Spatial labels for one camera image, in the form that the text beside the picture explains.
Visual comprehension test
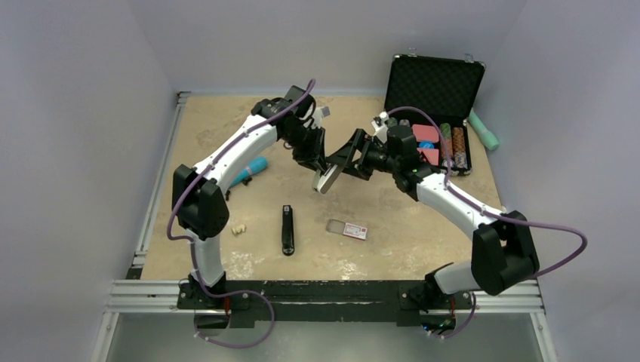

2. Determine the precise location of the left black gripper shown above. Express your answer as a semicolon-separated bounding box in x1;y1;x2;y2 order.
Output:
282;124;327;173

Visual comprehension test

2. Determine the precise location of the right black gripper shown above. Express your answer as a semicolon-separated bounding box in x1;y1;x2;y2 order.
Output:
326;128;399;181

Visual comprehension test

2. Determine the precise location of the beige green stapler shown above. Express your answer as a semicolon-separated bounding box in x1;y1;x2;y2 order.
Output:
312;164;344;195

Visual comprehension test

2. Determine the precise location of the black stapler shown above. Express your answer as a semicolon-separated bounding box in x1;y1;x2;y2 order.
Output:
282;205;295;256

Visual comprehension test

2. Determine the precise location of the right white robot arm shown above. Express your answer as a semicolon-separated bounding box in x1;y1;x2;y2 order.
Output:
313;125;540;307

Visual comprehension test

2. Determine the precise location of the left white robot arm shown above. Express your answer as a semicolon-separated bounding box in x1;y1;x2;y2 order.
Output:
167;79;328;308

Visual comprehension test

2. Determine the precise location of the blue cylindrical bottle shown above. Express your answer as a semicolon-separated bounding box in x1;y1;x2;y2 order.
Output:
229;156;268;188

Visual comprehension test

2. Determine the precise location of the red white staple box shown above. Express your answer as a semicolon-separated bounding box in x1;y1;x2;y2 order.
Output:
325;219;368;241

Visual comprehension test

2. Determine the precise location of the pink card deck box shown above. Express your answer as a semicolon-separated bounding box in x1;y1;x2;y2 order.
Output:
411;124;440;143

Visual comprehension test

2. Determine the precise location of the cream chess knight piece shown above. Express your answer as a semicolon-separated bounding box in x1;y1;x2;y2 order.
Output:
231;225;246;235

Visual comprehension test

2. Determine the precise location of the black poker chip case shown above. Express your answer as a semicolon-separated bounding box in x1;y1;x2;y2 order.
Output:
383;54;485;176

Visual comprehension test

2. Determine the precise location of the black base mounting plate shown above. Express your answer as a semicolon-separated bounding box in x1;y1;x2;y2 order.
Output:
177;279;472;329

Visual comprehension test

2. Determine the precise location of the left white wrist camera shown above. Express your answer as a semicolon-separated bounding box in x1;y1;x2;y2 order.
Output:
304;106;331;129

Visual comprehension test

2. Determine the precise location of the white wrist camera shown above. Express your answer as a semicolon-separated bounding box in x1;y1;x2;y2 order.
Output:
371;112;389;143
304;106;331;129

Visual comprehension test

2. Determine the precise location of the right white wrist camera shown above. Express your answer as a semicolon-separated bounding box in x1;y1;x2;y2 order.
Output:
371;112;389;143

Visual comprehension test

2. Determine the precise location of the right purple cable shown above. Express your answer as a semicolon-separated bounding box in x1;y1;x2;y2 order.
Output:
385;106;589;341

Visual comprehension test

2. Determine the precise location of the purple cable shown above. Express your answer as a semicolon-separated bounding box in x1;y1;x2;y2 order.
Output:
385;106;589;341
166;78;318;350

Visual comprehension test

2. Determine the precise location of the teal cylindrical handle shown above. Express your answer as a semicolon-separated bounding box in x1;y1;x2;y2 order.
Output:
468;109;500;151

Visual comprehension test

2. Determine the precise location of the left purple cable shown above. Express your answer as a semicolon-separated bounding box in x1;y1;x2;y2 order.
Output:
166;78;318;350

